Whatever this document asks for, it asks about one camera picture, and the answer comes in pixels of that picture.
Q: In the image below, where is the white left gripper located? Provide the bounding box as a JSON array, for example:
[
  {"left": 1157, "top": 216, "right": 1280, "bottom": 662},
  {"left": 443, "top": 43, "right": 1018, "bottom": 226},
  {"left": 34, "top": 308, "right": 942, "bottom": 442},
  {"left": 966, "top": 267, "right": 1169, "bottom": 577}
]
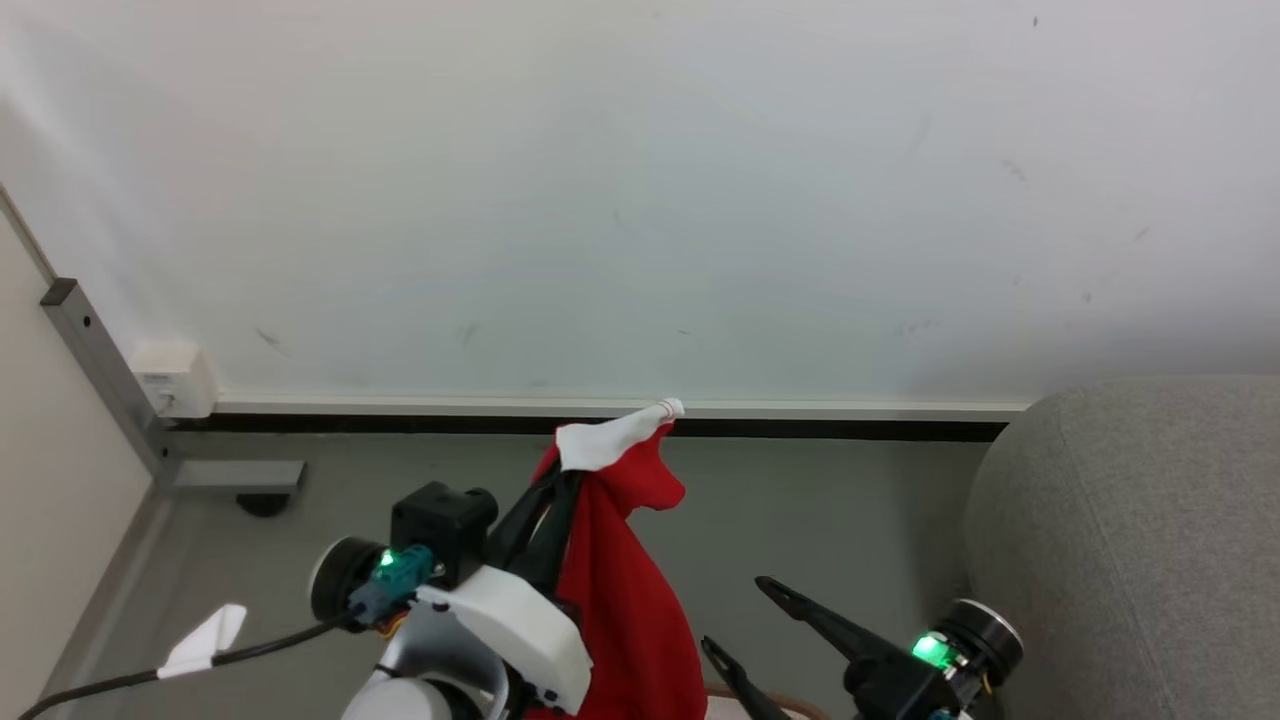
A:
[{"left": 413, "top": 464, "right": 594, "bottom": 718}]

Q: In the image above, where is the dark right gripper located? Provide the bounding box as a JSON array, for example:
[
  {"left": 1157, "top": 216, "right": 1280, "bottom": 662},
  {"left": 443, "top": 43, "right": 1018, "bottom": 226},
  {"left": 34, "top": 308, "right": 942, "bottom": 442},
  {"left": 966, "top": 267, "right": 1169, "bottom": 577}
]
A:
[{"left": 699, "top": 576, "right": 979, "bottom": 720}]

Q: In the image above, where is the red garment with white trim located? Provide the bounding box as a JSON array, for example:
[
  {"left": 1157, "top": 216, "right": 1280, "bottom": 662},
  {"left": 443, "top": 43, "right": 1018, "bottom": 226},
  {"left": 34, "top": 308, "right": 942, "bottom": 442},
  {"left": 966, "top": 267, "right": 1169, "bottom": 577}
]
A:
[{"left": 524, "top": 397, "right": 709, "bottom": 720}]

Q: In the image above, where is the white basket with brown rim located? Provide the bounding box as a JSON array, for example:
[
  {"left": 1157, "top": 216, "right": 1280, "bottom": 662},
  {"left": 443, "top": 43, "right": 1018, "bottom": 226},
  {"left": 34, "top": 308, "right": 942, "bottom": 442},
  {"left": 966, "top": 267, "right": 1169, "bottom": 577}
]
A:
[{"left": 704, "top": 684, "right": 833, "bottom": 720}]

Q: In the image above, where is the white tape tag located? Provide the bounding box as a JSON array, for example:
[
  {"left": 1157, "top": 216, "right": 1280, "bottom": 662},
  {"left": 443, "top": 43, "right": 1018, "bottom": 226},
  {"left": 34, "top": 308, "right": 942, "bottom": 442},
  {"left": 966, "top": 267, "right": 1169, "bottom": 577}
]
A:
[{"left": 156, "top": 603, "right": 249, "bottom": 681}]

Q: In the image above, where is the grey fabric sofa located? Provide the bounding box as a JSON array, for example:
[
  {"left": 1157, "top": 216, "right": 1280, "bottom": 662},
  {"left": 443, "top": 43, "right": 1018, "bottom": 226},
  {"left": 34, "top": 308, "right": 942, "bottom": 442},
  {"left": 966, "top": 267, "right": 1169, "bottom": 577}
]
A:
[{"left": 962, "top": 375, "right": 1280, "bottom": 720}]

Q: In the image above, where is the beige partition panel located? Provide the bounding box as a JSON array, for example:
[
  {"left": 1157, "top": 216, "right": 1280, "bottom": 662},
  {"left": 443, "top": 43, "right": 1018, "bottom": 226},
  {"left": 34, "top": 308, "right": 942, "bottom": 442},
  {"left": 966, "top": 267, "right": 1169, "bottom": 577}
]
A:
[{"left": 0, "top": 188, "right": 153, "bottom": 720}]

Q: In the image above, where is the white wall trunking strip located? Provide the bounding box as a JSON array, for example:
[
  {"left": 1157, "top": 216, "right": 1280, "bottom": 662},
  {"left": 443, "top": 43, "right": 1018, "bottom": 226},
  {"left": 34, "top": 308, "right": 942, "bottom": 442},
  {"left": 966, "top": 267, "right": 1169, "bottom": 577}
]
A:
[{"left": 212, "top": 392, "right": 1033, "bottom": 422}]

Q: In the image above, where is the white wall socket box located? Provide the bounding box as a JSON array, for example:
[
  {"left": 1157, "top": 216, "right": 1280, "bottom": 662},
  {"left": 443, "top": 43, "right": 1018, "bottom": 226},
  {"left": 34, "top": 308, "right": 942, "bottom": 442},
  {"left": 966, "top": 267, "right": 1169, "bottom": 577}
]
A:
[{"left": 129, "top": 341, "right": 219, "bottom": 420}]

